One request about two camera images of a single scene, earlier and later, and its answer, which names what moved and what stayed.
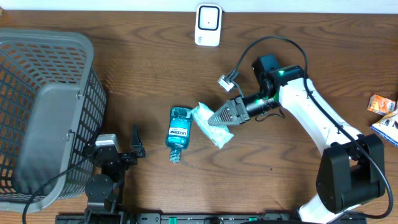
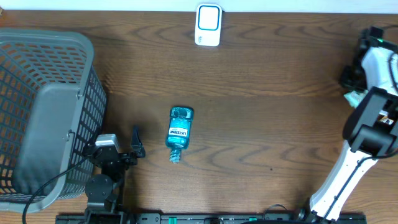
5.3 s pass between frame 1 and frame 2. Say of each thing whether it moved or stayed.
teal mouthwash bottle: stayed
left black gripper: stayed
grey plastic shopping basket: stayed
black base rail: stayed
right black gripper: moved
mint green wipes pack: moved
